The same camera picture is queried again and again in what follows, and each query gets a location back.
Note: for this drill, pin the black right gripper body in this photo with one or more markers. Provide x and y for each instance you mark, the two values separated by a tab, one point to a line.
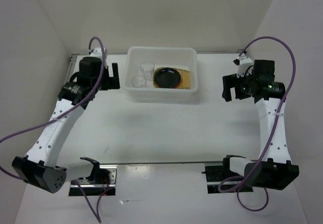
243	86

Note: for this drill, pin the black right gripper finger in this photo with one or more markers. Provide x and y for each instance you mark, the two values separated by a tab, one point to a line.
226	94
230	81

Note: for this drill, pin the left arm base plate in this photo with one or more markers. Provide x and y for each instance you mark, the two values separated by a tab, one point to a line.
103	183

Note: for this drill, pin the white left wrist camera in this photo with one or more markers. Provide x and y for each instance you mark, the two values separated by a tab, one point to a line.
98	52

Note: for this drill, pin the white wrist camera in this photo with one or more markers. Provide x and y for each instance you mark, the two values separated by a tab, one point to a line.
244	63
98	52

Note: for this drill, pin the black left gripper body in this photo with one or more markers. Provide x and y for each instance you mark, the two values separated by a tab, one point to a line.
105	70

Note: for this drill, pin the clear plastic bin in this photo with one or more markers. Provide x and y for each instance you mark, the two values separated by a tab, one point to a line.
181	58

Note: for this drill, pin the woven bamboo tray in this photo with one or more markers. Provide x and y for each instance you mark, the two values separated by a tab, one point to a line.
185	81

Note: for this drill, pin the clear plastic cup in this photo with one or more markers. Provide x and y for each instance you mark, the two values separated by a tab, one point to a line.
147	69
139	81

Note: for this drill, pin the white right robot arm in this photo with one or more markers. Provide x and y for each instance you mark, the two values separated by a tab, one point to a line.
274	168

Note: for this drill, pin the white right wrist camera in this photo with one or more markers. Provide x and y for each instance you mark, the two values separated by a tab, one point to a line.
244	63

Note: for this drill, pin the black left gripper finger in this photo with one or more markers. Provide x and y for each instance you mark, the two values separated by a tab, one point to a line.
115	70
110	84

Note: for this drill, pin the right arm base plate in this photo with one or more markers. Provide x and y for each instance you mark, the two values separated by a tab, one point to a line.
215	173

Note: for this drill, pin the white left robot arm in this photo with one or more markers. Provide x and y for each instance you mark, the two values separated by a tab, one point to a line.
39	165

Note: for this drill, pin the black round dish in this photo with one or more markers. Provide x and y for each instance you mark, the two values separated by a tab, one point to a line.
167	78

